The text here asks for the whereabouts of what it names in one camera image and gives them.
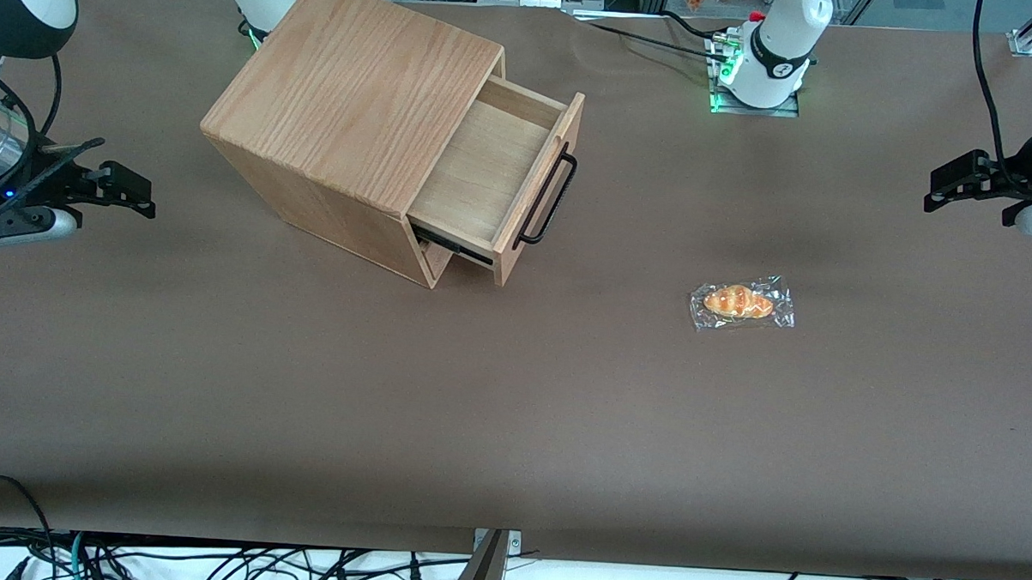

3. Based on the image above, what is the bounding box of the light wooden drawer cabinet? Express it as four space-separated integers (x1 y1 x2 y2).
195 0 510 292

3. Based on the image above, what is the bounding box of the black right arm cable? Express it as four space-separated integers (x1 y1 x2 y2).
0 49 64 219

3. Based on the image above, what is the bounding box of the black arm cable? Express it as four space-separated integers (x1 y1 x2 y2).
0 49 64 219
967 0 1023 186

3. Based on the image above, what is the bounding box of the plastic-wrapped croissant bread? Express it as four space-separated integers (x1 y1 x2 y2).
689 272 798 336

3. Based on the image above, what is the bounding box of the black drawer slide rail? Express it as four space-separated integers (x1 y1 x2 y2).
409 221 496 267

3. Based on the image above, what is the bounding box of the black looped floor cable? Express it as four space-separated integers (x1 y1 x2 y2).
0 474 63 580

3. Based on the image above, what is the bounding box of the silver metal bracket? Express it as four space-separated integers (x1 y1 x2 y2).
473 528 524 555

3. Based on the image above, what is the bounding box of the long black tabletop cable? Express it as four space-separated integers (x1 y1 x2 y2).
567 14 733 63

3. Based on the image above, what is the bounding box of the grey metal post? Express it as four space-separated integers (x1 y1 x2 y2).
448 528 510 580

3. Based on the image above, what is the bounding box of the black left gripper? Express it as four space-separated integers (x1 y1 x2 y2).
923 148 1032 217

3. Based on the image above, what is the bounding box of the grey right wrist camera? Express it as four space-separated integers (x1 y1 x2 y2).
0 206 80 253

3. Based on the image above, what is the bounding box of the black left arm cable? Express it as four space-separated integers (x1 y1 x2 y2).
967 0 1023 186

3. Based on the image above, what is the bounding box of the wooden drawer with black handle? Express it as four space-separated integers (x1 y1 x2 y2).
405 72 588 291

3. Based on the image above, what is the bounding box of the short black tabletop cable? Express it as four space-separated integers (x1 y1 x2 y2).
658 10 731 42

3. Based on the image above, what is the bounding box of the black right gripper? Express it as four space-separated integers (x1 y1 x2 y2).
0 157 159 227

